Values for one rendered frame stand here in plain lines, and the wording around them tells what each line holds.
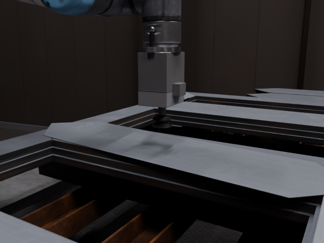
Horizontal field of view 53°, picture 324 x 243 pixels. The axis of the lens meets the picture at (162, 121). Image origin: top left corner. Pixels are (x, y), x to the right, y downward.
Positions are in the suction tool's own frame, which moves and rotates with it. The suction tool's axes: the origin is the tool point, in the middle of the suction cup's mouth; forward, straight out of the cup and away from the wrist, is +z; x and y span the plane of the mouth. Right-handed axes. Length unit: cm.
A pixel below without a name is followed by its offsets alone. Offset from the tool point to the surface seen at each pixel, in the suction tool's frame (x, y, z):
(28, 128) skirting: 308, 226, 87
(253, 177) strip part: -20.7, -7.7, 4.6
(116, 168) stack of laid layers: 5.8, -8.4, 7.6
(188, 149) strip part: -5.6, 1.2, 4.6
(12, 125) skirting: 335, 224, 85
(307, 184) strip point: -28.7, -6.9, 4.6
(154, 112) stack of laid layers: 22.2, 37.7, 6.0
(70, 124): 31.1, 6.4, 4.5
